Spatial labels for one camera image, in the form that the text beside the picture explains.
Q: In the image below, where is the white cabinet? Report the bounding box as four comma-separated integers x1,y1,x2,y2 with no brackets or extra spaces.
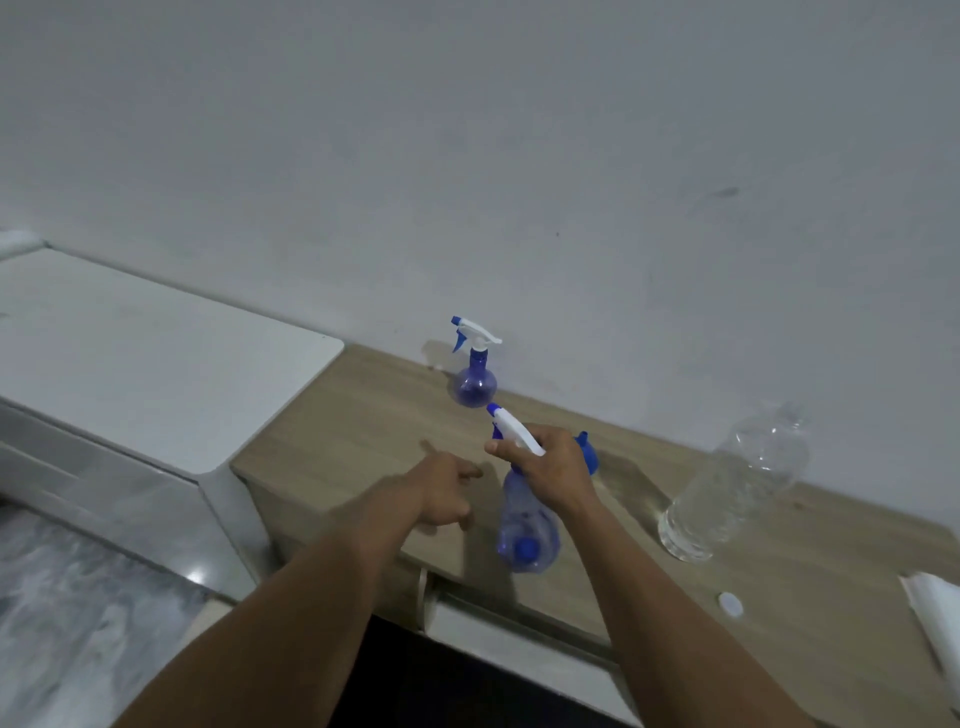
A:
0,247,346,603

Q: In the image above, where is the person's right hand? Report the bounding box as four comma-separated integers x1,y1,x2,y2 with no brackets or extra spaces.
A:
483,424,603,520

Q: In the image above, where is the clear plastic bottle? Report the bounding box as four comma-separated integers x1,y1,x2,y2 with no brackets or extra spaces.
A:
657,401,812,564

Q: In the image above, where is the white paper sheet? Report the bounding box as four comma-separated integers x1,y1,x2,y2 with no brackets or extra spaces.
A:
899,571,960,714

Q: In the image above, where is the person's left hand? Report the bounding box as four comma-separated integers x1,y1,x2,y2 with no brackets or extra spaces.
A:
377,439,486,537

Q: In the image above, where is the large blue spray bottle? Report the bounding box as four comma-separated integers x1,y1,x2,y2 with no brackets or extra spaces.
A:
486,402,601,576

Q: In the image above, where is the small blue spray bottle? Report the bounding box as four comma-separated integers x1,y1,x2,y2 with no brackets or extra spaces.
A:
449,315,504,410

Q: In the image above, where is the person's right forearm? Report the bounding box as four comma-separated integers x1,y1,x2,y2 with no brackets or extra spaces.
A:
562,501,819,728

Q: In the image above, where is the person's left forearm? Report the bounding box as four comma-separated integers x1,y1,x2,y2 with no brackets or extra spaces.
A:
112,487,421,728

